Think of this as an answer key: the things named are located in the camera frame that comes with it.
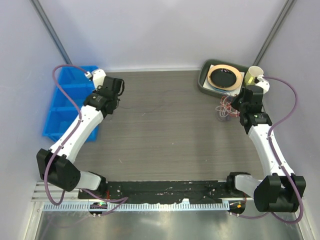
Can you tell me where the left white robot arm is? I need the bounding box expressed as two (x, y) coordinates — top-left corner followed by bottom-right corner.
(36, 76), (125, 200)

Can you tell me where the blue plastic compartment bin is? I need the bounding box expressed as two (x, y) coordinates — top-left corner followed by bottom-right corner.
(42, 67), (95, 142)

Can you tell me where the black plate with gold rim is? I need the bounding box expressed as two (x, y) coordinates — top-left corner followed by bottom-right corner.
(207, 64), (243, 91)

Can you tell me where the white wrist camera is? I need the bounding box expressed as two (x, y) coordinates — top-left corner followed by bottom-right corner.
(84, 68), (106, 90)
(254, 75), (270, 94)

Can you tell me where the white paper under plate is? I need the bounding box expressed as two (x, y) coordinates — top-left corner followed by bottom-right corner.
(203, 77), (242, 97)

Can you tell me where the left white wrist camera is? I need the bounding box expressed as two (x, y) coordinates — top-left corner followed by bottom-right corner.
(84, 68), (106, 90)

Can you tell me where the yellow-green paper cup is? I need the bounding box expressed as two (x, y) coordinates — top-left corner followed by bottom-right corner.
(244, 65), (264, 86)

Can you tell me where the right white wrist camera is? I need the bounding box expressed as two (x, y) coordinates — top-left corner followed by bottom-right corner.
(254, 75), (270, 94)

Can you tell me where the white wire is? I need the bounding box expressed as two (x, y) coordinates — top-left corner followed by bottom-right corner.
(215, 95), (238, 122)

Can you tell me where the aluminium frame rail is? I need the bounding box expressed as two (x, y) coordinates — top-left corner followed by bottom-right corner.
(31, 181), (79, 202)

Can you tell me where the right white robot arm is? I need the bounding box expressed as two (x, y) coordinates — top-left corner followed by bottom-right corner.
(225, 85), (306, 213)

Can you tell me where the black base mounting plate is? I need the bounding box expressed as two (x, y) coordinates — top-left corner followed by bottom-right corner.
(90, 180), (250, 205)

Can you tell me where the white slotted cable duct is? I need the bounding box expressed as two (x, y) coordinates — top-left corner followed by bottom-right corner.
(42, 199), (230, 212)

